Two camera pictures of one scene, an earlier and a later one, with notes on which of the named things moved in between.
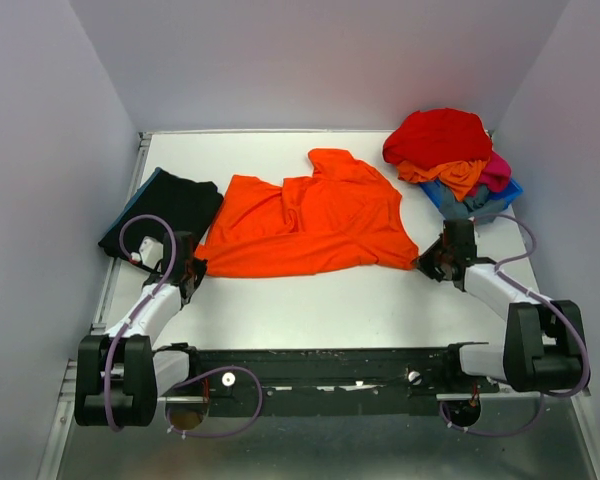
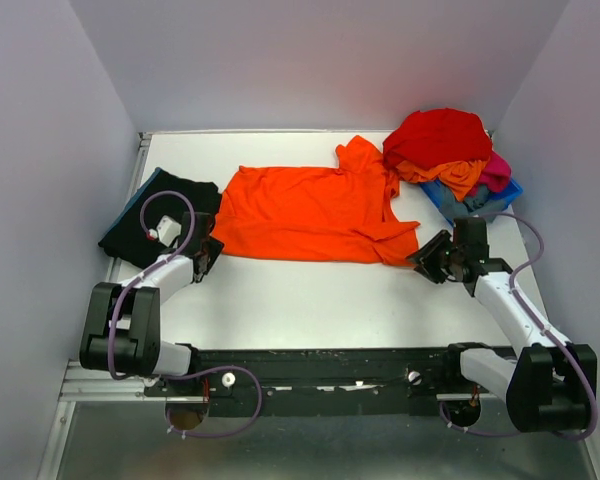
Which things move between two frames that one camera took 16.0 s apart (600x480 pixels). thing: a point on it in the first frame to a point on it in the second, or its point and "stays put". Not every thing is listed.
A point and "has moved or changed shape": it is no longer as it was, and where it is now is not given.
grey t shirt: (477, 204) stays put
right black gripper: (424, 263) stays put
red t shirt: (438, 137) stays put
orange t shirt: (340, 216) has moved or changed shape
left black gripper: (200, 267) to (215, 247)
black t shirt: (189, 205) stays put
